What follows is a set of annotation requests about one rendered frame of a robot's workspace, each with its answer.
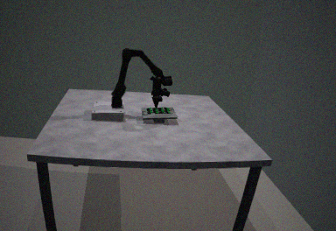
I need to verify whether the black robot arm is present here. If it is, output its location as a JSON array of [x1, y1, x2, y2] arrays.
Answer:
[[111, 48, 172, 109]]

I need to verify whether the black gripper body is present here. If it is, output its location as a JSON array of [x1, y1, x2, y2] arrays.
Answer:
[[151, 87, 163, 102]]

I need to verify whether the grey switch panel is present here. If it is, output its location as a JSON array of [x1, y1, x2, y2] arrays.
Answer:
[[142, 107, 178, 123]]

